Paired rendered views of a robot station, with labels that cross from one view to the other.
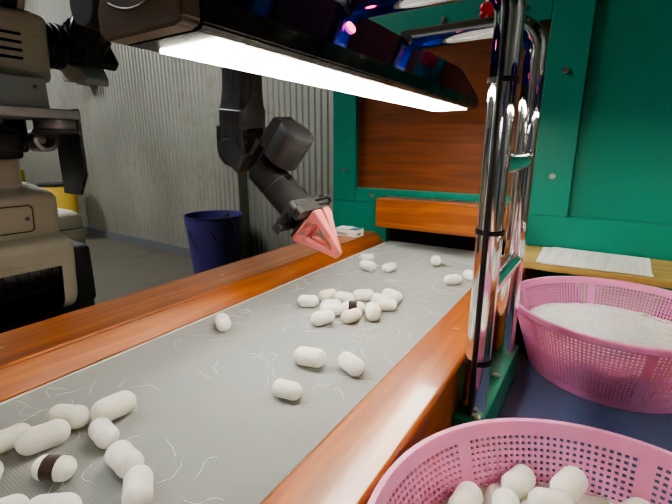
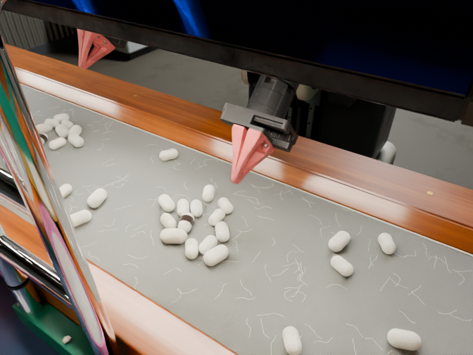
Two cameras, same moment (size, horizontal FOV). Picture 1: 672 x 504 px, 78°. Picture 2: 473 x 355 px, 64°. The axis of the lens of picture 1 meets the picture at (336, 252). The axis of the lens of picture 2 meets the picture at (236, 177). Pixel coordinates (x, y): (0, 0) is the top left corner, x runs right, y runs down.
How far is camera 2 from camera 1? 0.78 m
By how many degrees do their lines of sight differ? 81
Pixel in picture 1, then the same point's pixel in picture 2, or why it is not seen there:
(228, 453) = not seen: hidden behind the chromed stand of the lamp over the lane
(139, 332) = (158, 127)
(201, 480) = not seen: hidden behind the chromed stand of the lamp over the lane
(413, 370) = (32, 241)
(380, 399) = (10, 221)
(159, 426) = (62, 158)
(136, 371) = (119, 139)
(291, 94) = not seen: outside the picture
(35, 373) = (117, 113)
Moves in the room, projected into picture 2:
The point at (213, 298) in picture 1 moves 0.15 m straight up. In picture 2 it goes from (208, 141) to (204, 65)
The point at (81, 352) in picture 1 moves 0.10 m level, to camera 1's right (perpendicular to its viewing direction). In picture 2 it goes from (134, 117) to (123, 143)
